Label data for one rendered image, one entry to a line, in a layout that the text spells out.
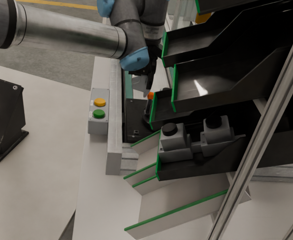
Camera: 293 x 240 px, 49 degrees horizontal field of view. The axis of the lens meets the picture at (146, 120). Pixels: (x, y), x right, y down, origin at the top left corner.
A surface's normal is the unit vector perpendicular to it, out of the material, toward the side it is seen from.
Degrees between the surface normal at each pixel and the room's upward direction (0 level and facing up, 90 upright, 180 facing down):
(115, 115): 0
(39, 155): 0
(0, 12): 59
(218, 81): 25
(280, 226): 0
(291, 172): 90
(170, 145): 90
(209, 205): 90
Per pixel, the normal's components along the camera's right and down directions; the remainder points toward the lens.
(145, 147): -0.11, 0.59
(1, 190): 0.14, -0.79
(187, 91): -0.29, -0.79
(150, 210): -0.60, -0.68
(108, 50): 0.50, 0.74
